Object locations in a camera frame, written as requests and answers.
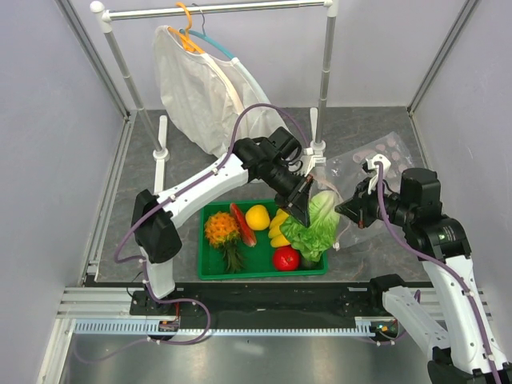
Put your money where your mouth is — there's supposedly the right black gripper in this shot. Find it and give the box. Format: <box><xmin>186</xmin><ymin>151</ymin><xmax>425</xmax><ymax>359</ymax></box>
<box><xmin>335</xmin><ymin>175</ymin><xmax>414</xmax><ymax>228</ymax></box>

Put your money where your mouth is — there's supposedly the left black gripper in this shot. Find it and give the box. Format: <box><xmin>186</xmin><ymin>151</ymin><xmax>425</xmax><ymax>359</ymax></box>
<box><xmin>264</xmin><ymin>161</ymin><xmax>314</xmax><ymax>228</ymax></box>

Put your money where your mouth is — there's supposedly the green plastic lettuce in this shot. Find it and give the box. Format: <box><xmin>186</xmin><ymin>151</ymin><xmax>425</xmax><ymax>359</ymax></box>
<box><xmin>280</xmin><ymin>190</ymin><xmax>340</xmax><ymax>262</ymax></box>

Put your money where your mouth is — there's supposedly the clear dotted zip top bag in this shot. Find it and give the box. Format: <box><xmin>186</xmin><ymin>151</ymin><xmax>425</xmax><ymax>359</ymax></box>
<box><xmin>310</xmin><ymin>132</ymin><xmax>415</xmax><ymax>250</ymax></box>

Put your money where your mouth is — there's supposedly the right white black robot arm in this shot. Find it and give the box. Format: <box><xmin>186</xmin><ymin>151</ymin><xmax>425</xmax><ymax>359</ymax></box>
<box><xmin>335</xmin><ymin>161</ymin><xmax>511</xmax><ymax>383</ymax></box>

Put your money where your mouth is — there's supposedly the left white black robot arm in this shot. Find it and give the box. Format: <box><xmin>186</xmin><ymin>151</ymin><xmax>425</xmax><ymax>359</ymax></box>
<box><xmin>132</xmin><ymin>127</ymin><xmax>314</xmax><ymax>314</ymax></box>

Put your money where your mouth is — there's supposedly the yellow banana bunch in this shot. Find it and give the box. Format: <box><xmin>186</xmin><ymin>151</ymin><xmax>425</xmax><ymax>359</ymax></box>
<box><xmin>268</xmin><ymin>209</ymin><xmax>290</xmax><ymax>248</ymax></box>

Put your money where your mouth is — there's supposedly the yellow lemon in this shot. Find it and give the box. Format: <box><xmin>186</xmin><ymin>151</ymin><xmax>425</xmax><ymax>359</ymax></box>
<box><xmin>245</xmin><ymin>205</ymin><xmax>270</xmax><ymax>231</ymax></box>

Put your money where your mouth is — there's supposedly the red tomato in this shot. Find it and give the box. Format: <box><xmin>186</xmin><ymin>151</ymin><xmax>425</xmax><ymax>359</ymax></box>
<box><xmin>273</xmin><ymin>246</ymin><xmax>300</xmax><ymax>271</ymax></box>

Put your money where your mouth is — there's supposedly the red watermelon slice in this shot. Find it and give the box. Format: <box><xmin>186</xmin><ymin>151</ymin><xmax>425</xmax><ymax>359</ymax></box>
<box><xmin>230</xmin><ymin>202</ymin><xmax>257</xmax><ymax>247</ymax></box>

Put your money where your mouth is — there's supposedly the dark green avocado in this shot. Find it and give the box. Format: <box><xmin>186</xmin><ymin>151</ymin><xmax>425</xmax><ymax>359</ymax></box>
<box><xmin>300</xmin><ymin>258</ymin><xmax>320</xmax><ymax>270</ymax></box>

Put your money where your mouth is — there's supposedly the green plastic tray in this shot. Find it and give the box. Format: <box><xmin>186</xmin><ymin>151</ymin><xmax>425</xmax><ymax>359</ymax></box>
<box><xmin>198</xmin><ymin>202</ymin><xmax>328</xmax><ymax>281</ymax></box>

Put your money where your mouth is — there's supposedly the orange plastic pineapple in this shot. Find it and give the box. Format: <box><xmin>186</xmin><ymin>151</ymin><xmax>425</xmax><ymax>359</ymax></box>
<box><xmin>204</xmin><ymin>212</ymin><xmax>244</xmax><ymax>274</ymax></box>

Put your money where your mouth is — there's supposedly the white garment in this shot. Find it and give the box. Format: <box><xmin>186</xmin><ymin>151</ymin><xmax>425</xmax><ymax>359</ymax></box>
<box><xmin>153</xmin><ymin>26</ymin><xmax>270</xmax><ymax>158</ymax></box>

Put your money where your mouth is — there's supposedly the teal clothes hanger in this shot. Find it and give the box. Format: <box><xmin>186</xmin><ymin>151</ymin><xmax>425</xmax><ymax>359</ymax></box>
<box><xmin>189</xmin><ymin>10</ymin><xmax>238</xmax><ymax>61</ymax></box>

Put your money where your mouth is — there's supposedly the orange clothes hanger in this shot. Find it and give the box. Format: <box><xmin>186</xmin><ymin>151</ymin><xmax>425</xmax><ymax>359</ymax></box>
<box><xmin>166</xmin><ymin>2</ymin><xmax>205</xmax><ymax>54</ymax></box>

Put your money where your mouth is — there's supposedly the silver white clothes rack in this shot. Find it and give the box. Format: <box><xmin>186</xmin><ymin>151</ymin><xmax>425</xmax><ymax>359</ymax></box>
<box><xmin>90</xmin><ymin>1</ymin><xmax>339</xmax><ymax>194</ymax></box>

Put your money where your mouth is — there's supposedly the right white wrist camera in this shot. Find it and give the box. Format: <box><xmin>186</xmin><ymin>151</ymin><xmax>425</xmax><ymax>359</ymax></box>
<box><xmin>363</xmin><ymin>154</ymin><xmax>391</xmax><ymax>194</ymax></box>

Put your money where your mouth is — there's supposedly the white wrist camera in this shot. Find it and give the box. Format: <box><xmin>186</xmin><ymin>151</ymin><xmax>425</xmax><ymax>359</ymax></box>
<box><xmin>363</xmin><ymin>154</ymin><xmax>391</xmax><ymax>194</ymax></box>
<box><xmin>298</xmin><ymin>147</ymin><xmax>326</xmax><ymax>176</ymax></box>

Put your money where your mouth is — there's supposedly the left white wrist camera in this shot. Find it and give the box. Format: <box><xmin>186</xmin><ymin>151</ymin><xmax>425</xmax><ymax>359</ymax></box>
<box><xmin>298</xmin><ymin>147</ymin><xmax>326</xmax><ymax>176</ymax></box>

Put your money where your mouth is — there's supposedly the white slotted cable duct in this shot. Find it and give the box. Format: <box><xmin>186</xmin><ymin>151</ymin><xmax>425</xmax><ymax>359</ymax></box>
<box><xmin>73</xmin><ymin>318</ymin><xmax>377</xmax><ymax>338</ymax></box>

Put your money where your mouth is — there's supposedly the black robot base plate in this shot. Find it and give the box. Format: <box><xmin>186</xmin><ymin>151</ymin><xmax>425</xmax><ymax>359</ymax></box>
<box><xmin>129</xmin><ymin>281</ymin><xmax>415</xmax><ymax>331</ymax></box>

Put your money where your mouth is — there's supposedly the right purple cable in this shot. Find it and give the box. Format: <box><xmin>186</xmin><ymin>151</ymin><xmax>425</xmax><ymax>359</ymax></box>
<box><xmin>374</xmin><ymin>161</ymin><xmax>503</xmax><ymax>384</ymax></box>

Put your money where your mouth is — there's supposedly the purple cable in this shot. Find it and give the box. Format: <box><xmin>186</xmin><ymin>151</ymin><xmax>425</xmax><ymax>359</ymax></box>
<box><xmin>374</xmin><ymin>161</ymin><xmax>503</xmax><ymax>384</ymax></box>
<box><xmin>113</xmin><ymin>102</ymin><xmax>313</xmax><ymax>305</ymax></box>

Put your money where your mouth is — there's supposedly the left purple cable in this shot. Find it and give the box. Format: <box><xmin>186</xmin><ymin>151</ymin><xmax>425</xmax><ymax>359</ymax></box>
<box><xmin>113</xmin><ymin>102</ymin><xmax>313</xmax><ymax>305</ymax></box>

